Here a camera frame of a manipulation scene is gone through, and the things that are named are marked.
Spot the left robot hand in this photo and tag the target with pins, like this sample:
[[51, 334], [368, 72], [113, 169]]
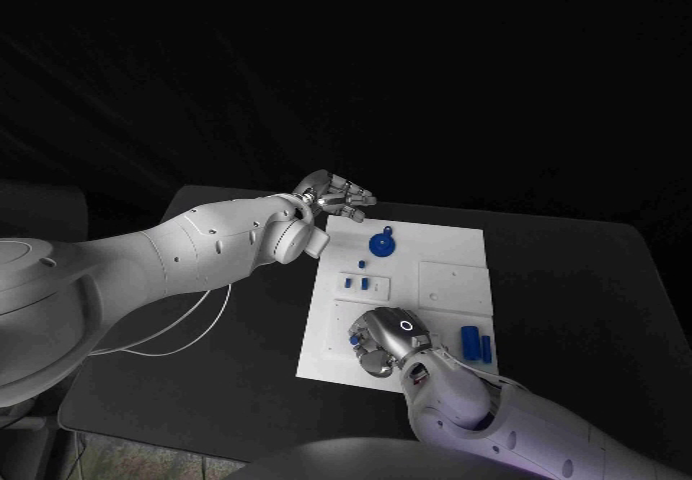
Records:
[[335, 193]]

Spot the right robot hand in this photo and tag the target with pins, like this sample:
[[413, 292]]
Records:
[[394, 330]]

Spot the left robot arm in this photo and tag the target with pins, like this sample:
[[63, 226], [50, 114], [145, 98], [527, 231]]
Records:
[[190, 247]]

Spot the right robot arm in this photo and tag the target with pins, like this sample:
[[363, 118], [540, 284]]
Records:
[[541, 431]]

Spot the white task board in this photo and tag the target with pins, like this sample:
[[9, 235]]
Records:
[[433, 243]]

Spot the thick blue cylinder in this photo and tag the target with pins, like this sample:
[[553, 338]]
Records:
[[471, 343]]

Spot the blue gear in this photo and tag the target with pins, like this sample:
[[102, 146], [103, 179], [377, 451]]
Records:
[[379, 247]]

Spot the thin blue cylinder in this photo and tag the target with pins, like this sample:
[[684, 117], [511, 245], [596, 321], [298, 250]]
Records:
[[487, 348]]

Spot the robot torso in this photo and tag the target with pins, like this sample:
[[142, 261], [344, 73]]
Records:
[[351, 461]]

